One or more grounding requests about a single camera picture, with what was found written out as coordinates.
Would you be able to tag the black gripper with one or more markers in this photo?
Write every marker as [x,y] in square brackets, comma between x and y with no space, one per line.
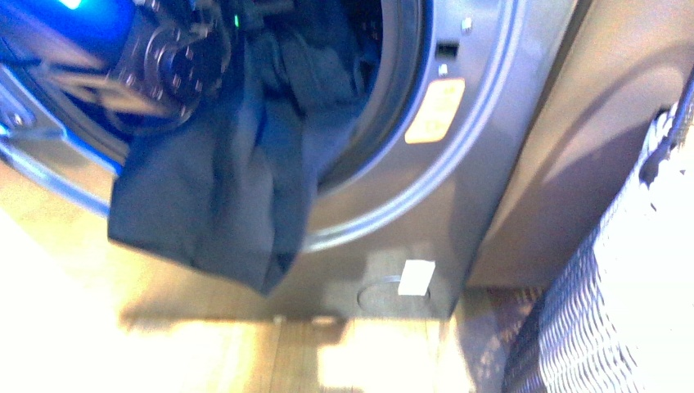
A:
[174,54]

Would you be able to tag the navy blue knit garment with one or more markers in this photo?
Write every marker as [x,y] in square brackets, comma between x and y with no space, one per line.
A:
[230,192]

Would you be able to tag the grey front-load washing machine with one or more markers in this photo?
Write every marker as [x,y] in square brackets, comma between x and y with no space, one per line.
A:
[382,203]

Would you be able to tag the orange warning sticker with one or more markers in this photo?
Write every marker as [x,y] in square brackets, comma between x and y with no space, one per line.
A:
[437,111]

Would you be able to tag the white paper tag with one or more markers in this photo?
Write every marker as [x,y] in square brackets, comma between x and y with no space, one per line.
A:
[415,278]

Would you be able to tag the grey sofa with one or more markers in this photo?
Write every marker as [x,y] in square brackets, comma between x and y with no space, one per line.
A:
[622,63]

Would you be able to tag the white woven laundry basket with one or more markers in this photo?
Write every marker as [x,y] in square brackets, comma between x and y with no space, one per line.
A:
[619,317]

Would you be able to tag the dark wrapped basket handle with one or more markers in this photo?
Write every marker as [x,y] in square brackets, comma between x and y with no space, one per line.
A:
[675,137]

